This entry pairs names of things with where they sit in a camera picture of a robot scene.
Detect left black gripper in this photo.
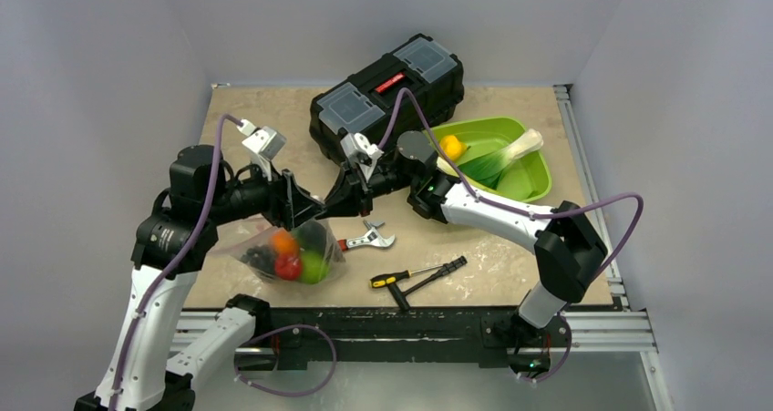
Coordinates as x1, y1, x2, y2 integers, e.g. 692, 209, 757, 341
205, 152, 325, 228

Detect toy purple eggplant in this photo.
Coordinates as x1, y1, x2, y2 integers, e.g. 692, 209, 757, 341
293, 220, 327, 254

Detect toy orange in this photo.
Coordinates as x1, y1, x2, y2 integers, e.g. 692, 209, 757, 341
270, 230, 301, 256

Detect clear zip top bag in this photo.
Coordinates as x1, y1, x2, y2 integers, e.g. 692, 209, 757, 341
210, 216, 347, 285

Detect toy black grapes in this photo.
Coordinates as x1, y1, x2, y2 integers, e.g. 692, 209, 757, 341
239, 245, 277, 279

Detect toy green apple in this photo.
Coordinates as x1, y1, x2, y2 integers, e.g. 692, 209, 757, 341
296, 251, 330, 284

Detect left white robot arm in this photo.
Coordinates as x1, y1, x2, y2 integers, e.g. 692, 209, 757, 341
75, 145, 323, 410

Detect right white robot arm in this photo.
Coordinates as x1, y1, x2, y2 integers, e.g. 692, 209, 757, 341
323, 131, 608, 344

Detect yellow black screwdriver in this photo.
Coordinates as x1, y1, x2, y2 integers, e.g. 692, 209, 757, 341
369, 264, 450, 289

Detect toy leek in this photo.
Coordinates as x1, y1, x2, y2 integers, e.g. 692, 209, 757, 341
436, 157, 459, 178

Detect toy yellow lemon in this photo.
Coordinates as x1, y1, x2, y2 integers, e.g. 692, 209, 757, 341
439, 134, 469, 161

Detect black plastic toolbox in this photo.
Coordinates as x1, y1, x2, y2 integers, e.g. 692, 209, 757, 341
309, 34, 465, 164

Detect toy bok choy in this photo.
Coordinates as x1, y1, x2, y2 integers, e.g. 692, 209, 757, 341
459, 128, 543, 189

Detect green plastic tray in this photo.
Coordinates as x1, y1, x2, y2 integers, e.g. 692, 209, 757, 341
432, 117, 552, 202

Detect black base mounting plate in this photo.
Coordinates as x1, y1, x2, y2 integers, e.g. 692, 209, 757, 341
235, 306, 572, 375

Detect red handled adjustable wrench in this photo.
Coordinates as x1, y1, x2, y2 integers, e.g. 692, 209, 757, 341
338, 221, 396, 252

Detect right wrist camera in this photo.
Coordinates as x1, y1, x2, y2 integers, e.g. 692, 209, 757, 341
340, 133, 384, 180

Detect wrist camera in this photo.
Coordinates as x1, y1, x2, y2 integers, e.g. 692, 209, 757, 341
237, 118, 286, 181
340, 133, 384, 180

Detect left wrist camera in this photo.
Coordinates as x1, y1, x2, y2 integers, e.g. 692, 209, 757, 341
237, 118, 286, 181

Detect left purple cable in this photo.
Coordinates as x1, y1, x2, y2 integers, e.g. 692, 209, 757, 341
105, 113, 249, 411

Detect black T-handle tool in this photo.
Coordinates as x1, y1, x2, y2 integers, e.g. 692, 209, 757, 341
386, 256, 468, 313

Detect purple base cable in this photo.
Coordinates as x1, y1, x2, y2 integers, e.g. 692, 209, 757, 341
233, 324, 337, 399

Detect aluminium frame rail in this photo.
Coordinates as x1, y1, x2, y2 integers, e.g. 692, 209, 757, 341
553, 85, 674, 410

